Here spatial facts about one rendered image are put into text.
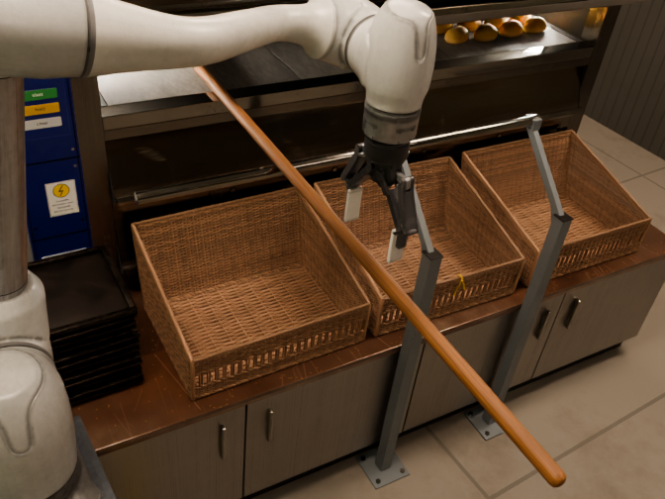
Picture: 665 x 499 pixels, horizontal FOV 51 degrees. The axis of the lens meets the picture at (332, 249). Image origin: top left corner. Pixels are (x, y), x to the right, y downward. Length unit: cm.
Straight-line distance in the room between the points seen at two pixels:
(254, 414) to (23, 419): 102
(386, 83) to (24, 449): 75
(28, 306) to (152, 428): 75
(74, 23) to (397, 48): 45
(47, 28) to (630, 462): 252
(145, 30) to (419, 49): 40
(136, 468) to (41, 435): 89
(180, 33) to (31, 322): 57
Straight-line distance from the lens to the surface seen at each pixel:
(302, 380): 202
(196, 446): 204
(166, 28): 90
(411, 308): 133
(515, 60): 261
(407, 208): 116
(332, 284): 222
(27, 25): 84
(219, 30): 96
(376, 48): 107
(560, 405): 297
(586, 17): 290
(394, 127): 111
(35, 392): 112
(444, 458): 265
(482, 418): 280
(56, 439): 117
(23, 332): 125
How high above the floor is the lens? 208
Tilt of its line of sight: 38 degrees down
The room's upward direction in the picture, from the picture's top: 7 degrees clockwise
